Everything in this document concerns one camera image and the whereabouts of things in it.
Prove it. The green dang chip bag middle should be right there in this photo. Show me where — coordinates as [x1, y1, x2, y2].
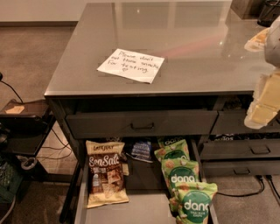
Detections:
[161, 158, 199, 212]

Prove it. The grey drawer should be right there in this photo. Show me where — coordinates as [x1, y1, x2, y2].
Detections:
[211, 109, 280, 135]
[66, 110, 218, 139]
[200, 139, 280, 160]
[202, 160, 280, 176]

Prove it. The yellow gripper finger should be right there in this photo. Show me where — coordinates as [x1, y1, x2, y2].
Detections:
[244, 102, 277, 130]

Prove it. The green dang chip bag front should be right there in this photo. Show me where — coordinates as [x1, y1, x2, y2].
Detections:
[175, 182, 218, 224]

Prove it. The grey top right drawer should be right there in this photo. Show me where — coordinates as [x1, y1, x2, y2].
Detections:
[211, 109, 280, 135]

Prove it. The white handwritten paper note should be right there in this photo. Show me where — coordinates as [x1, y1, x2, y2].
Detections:
[97, 49, 165, 84]

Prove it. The black power cable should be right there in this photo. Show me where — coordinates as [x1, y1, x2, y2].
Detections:
[217, 174, 280, 205]

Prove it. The black mesh pen cup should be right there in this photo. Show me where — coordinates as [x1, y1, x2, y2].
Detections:
[257, 0, 280, 27]

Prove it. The black side cart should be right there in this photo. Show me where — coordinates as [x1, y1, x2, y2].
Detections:
[0, 100, 55, 181]

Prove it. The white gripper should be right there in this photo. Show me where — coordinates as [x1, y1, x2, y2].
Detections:
[244, 28, 280, 110]

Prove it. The green dang chip bag back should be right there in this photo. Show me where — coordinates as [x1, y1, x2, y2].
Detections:
[154, 139, 190, 162]

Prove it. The open middle left drawer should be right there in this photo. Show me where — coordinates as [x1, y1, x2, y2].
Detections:
[73, 137, 220, 224]

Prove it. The grey top left drawer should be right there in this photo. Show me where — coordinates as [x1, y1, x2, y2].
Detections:
[66, 110, 218, 139]

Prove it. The grey cabinet with counter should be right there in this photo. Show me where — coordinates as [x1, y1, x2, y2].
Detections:
[45, 0, 279, 224]

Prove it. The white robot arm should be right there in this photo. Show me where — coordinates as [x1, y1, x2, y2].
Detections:
[244, 17, 280, 130]

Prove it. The green dang chip bag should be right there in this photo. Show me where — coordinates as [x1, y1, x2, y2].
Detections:
[175, 182, 218, 224]
[161, 158, 199, 212]
[154, 139, 190, 162]

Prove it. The blue snack bag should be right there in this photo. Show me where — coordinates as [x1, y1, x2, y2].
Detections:
[127, 141, 152, 163]

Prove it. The grey bottom right drawer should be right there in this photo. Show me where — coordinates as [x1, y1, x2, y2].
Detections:
[202, 160, 280, 176]

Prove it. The green plastic crate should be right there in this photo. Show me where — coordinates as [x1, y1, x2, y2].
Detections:
[0, 160, 23, 203]

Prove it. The brown sea salt chip bag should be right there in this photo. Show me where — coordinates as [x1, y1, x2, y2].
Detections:
[86, 141, 129, 208]

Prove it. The grey middle right drawer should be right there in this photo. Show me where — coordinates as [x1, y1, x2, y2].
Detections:
[200, 139, 280, 160]

